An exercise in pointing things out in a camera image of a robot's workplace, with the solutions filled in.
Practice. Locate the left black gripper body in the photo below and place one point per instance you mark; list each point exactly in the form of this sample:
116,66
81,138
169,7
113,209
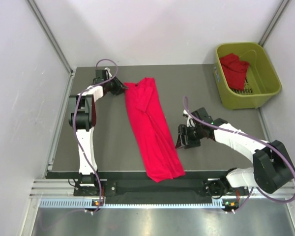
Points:
110,85

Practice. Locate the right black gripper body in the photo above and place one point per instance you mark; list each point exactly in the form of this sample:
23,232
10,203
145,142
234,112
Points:
194,134

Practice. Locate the bright pink t shirt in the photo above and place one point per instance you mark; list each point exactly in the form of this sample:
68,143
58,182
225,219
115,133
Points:
151,131

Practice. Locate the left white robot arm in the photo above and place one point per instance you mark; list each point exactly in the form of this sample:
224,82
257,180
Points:
82,119

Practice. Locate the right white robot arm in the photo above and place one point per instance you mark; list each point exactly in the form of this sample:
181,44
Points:
271,166

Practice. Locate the dark red t shirt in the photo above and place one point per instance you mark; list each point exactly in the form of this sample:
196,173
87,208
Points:
234,70

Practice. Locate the olive green plastic basket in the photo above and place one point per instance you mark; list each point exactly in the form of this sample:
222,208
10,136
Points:
261,81

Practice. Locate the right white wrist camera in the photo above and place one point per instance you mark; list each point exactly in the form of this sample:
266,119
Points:
189,121

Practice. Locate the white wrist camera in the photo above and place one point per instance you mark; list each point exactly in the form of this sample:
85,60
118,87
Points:
189,121
108,71

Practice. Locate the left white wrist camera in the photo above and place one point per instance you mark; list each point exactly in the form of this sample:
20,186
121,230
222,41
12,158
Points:
108,71

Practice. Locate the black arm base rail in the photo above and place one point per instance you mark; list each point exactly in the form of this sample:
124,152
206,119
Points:
134,188

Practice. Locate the left aluminium frame post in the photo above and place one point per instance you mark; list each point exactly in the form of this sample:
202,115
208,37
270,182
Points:
48,33

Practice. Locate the aluminium frame post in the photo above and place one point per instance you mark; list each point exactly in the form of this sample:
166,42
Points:
274,21
48,33

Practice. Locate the slotted grey cable duct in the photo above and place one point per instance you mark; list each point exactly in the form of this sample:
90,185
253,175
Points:
94,204

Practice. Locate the grey aluminium front rail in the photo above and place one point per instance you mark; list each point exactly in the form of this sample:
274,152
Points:
61,188

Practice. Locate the right aluminium frame post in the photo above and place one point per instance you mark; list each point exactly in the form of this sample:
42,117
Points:
274,21

